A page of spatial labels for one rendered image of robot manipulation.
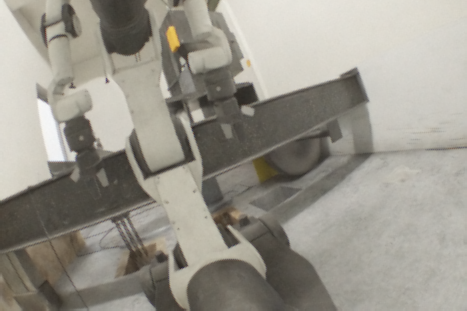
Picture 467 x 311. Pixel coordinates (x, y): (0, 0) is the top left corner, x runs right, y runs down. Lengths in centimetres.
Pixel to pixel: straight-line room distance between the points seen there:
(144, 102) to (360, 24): 155
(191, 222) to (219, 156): 49
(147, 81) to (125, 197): 55
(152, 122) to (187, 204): 23
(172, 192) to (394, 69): 148
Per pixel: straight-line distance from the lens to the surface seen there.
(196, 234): 52
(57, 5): 74
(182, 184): 55
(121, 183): 93
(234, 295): 31
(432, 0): 157
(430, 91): 152
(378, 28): 165
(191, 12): 64
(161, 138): 55
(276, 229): 80
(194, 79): 138
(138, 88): 57
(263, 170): 203
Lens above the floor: 57
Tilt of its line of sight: 1 degrees down
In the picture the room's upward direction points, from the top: 21 degrees counter-clockwise
